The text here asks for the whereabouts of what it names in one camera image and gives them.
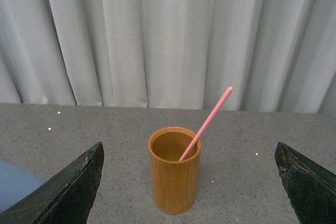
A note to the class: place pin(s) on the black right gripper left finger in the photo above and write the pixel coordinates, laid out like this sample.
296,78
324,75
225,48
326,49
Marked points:
65,198

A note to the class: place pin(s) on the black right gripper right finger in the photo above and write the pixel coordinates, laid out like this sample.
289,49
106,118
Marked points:
309,186

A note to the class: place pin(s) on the pink chopstick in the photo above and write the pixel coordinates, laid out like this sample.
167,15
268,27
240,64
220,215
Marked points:
206,123

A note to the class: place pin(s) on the blue cup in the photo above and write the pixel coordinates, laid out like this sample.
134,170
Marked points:
16,184

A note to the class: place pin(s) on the bamboo chopstick holder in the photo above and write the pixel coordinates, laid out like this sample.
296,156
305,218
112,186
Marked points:
174,182

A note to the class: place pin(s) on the grey pleated curtain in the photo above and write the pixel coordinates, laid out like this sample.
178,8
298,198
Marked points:
278,55

